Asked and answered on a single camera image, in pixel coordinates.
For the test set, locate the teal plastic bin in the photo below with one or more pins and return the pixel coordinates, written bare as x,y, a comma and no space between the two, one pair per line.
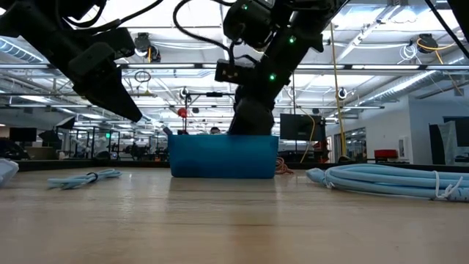
223,157

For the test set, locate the black camera rig frame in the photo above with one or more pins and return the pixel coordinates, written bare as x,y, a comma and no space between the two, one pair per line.
214,94

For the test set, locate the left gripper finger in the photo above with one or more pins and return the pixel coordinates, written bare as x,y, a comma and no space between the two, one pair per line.
113,99

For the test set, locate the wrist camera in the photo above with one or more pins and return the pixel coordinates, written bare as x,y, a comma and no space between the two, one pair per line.
234,71
113,42

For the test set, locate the person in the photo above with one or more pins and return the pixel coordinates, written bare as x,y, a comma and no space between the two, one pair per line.
215,131

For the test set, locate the large black monitor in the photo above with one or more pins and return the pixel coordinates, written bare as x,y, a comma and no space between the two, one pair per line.
302,127

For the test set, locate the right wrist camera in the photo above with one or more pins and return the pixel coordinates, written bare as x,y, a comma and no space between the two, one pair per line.
234,71

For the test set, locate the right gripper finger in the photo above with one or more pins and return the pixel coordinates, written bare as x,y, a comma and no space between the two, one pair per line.
253,119

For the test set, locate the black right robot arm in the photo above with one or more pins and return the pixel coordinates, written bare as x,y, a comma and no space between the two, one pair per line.
253,22

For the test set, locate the small black monitor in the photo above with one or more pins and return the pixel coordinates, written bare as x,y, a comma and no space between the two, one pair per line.
22,134

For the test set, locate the red round object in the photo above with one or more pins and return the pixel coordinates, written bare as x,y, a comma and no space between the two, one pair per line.
182,113

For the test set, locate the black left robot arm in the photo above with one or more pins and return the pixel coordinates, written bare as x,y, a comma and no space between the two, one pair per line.
33,25

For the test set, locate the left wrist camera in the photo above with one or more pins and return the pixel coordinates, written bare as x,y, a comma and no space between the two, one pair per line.
113,42

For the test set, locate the white bulb lamp metal base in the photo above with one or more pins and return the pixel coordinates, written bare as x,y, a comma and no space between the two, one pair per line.
7,171

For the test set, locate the red box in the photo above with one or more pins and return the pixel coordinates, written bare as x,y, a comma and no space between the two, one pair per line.
385,154

